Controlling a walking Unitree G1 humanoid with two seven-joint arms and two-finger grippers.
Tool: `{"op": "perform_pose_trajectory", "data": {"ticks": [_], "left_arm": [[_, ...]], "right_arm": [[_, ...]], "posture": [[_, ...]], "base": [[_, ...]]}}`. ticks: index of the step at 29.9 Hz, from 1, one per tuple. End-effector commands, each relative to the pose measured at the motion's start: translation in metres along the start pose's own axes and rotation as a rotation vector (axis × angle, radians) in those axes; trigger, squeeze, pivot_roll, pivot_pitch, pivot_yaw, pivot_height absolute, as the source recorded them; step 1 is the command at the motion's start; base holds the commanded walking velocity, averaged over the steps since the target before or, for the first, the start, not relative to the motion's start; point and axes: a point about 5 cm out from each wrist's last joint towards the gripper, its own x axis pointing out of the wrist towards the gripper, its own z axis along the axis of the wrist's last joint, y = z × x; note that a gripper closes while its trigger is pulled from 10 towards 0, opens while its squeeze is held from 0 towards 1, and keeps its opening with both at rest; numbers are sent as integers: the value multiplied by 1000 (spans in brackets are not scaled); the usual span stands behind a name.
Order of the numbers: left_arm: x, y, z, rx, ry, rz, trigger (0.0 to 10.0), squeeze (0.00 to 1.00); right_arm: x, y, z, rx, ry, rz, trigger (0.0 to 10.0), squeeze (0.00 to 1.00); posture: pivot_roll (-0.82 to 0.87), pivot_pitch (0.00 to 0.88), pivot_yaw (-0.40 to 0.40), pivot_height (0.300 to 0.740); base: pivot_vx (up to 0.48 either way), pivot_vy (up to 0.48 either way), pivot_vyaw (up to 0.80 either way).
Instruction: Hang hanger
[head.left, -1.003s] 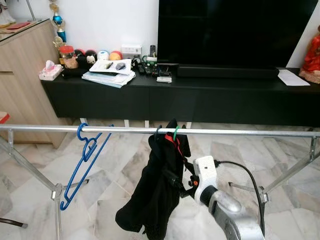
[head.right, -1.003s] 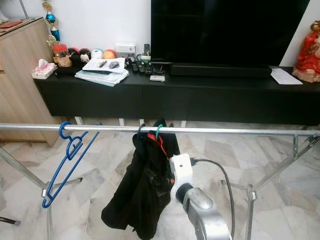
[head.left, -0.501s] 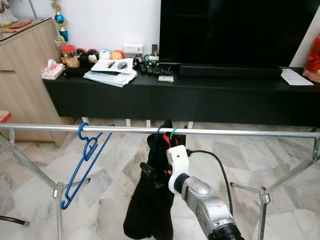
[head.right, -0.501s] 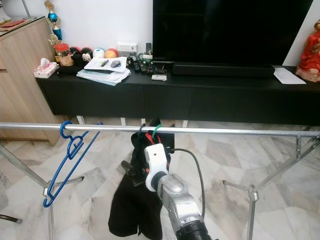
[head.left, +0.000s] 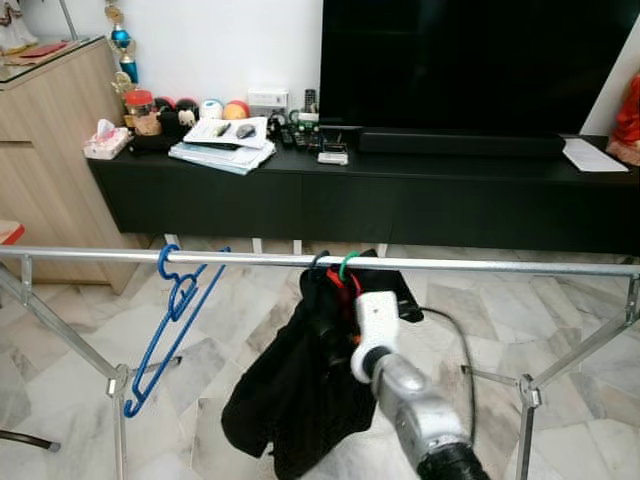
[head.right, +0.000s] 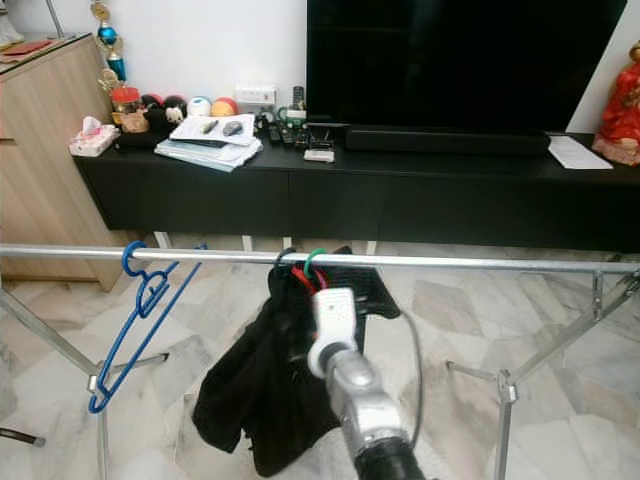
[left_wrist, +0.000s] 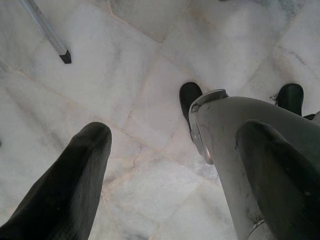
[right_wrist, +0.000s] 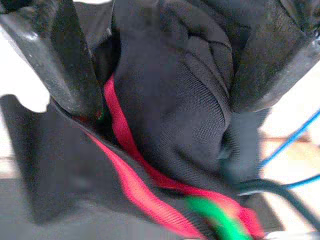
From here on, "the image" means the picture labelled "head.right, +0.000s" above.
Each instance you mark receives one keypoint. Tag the green plastic hanger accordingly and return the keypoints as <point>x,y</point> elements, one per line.
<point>308,262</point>

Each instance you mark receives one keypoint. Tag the black garment with red trim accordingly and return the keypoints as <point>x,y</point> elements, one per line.
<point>260,400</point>

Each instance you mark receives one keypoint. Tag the blue plastic hanger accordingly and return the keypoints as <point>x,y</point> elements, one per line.
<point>95,403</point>

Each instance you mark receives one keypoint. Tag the black tv console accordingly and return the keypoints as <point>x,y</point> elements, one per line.
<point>410,200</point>

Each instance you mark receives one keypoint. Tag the small white box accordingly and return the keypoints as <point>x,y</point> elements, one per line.
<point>319,155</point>

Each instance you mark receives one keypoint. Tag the silver metal clothes rack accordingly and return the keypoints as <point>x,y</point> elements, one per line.
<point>460,262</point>

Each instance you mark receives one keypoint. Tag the stack of papers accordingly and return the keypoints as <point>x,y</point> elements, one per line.
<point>205,152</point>

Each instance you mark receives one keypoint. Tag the grey computer mouse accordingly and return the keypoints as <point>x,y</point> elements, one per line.
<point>233,128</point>

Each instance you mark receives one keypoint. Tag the orange round ornament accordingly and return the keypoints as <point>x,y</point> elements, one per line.
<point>225,107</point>

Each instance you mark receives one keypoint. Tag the black soundbar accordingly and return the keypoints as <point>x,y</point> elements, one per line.
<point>450,140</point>

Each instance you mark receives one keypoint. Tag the white round ornament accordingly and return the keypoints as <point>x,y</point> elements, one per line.
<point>199,106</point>

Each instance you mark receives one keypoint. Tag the black round doll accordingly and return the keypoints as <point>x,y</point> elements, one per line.
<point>152,108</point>
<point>175,108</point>

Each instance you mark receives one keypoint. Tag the pink tissue pack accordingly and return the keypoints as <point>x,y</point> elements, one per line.
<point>94,142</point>

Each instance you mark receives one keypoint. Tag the jar with red lid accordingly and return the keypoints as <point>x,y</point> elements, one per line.
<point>127,108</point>

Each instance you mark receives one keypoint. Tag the black television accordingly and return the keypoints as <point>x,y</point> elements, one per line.
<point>460,60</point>

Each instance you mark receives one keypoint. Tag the light wooden cabinet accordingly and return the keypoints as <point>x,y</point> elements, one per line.
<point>40,150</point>

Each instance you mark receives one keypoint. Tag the white paper sheet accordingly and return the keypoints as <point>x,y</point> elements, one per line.
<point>578,152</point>

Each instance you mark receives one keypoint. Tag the blue and gold trophy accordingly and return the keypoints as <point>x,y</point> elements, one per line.
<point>108,38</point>

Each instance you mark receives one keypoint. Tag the red robed statue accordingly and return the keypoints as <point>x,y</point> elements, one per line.
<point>622,110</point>

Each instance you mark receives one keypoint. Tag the red tray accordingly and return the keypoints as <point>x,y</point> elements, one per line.
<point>25,47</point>

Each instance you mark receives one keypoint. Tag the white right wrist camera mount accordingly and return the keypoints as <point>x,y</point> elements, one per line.
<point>333,312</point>

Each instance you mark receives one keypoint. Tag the white wall socket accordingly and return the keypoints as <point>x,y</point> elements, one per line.
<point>256,96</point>

